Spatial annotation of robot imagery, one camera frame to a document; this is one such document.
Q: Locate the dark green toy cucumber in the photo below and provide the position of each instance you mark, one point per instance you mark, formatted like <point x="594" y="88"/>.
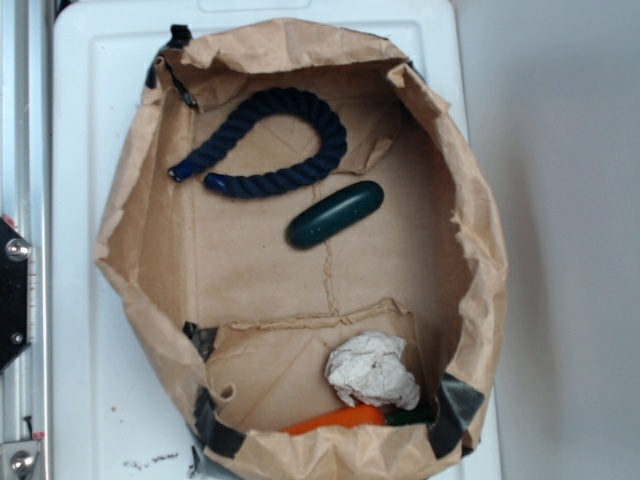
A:
<point x="333" y="214"/>

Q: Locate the brown paper bag tray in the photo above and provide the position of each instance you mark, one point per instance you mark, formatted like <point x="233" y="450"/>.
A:
<point x="239" y="325"/>

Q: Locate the crumpled white paper ball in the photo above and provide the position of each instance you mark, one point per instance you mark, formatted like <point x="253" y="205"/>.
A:
<point x="368" y="369"/>

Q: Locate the orange toy carrot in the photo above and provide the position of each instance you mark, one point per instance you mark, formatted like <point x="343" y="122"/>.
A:
<point x="364" y="414"/>

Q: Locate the black mounting plate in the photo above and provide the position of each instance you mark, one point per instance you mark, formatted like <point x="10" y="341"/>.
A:
<point x="14" y="292"/>

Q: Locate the aluminium frame rail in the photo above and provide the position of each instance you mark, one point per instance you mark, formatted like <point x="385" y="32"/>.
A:
<point x="26" y="132"/>

